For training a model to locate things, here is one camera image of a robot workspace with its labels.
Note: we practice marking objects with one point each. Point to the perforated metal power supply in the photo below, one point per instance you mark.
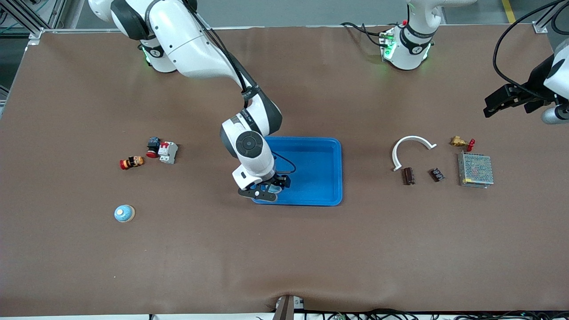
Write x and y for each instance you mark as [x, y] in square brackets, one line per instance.
[475, 170]

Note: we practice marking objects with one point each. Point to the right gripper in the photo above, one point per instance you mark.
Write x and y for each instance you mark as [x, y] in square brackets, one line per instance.
[280, 181]

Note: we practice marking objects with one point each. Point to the aluminium frame with corner bracket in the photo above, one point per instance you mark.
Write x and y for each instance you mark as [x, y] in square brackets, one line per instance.
[540, 27]
[34, 32]

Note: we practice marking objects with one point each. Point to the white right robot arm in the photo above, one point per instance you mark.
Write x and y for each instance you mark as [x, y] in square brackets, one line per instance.
[186, 44]

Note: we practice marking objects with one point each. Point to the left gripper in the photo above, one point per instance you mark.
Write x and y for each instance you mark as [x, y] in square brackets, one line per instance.
[534, 87]

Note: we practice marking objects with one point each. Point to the orange black striped pushbutton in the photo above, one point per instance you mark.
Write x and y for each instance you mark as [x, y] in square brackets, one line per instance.
[132, 162]

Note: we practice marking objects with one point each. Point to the dark brown cylindrical capacitor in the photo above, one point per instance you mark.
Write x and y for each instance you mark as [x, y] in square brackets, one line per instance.
[408, 176]

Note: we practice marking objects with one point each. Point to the white curved plastic bracket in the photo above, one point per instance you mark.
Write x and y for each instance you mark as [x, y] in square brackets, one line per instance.
[412, 138]

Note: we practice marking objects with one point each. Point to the red mushroom emergency stop button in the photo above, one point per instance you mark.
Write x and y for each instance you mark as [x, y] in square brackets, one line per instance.
[153, 144]

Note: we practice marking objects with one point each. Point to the blue call bell black marks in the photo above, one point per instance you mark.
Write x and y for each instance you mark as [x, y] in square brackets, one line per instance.
[123, 213]

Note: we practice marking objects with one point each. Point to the white red circuit breaker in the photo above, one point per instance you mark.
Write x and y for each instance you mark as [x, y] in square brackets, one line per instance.
[168, 152]

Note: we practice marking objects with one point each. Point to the plain blue call bell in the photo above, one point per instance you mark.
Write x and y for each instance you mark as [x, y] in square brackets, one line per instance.
[274, 190]

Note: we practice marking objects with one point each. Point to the blue plastic tray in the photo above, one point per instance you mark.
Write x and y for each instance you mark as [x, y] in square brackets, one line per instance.
[311, 178]

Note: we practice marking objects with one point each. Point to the black capacitor with white print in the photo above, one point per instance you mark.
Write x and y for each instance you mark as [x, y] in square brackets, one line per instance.
[436, 174]

